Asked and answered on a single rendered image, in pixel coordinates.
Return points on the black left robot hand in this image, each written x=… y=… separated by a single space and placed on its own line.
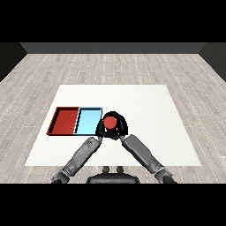
x=100 y=131

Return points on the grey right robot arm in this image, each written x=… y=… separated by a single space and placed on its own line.
x=142 y=154

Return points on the shallow red open box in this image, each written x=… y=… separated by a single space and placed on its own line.
x=64 y=120

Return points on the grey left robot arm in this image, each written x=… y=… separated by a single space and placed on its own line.
x=82 y=154

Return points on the small red can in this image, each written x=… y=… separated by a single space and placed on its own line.
x=110 y=122

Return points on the dark grey robot body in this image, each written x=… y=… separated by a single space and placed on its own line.
x=113 y=178

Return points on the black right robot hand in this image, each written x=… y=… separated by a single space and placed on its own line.
x=123 y=125

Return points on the shallow light blue open box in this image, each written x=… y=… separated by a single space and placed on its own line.
x=87 y=120

